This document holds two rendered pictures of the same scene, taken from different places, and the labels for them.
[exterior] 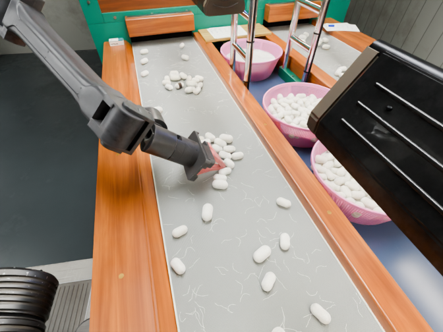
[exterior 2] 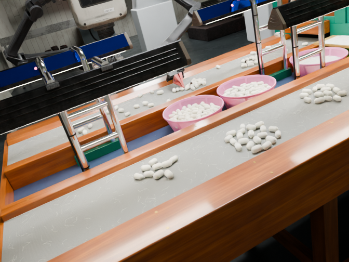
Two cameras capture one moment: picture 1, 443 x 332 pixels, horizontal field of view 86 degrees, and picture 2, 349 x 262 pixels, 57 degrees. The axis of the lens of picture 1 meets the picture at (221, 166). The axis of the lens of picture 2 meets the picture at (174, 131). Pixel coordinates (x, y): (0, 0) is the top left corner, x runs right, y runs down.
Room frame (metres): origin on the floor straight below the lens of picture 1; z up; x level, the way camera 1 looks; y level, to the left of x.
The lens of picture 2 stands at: (0.24, -1.62, 1.29)
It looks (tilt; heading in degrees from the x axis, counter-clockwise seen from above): 25 degrees down; 89
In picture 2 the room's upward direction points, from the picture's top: 15 degrees counter-clockwise
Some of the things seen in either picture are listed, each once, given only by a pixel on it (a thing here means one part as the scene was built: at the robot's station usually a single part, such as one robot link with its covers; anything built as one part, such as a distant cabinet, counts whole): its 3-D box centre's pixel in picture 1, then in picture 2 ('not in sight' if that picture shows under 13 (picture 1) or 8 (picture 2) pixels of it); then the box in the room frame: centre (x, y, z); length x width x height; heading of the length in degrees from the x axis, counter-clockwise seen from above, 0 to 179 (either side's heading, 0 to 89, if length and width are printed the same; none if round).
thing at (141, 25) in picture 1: (161, 23); (305, 26); (1.22, 0.28, 0.83); 0.30 x 0.06 x 0.07; 108
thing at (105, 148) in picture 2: not in sight; (78, 104); (-0.09, -0.29, 0.90); 0.20 x 0.19 x 0.45; 18
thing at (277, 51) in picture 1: (250, 60); (318, 64); (1.06, -0.13, 0.72); 0.27 x 0.27 x 0.10
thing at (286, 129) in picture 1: (302, 116); (246, 94); (0.64, -0.26, 0.72); 0.27 x 0.27 x 0.10
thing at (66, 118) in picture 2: not in sight; (98, 133); (0.03, -0.67, 0.90); 0.20 x 0.19 x 0.45; 18
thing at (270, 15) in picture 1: (293, 10); not in sight; (1.42, -0.37, 0.83); 0.30 x 0.06 x 0.07; 108
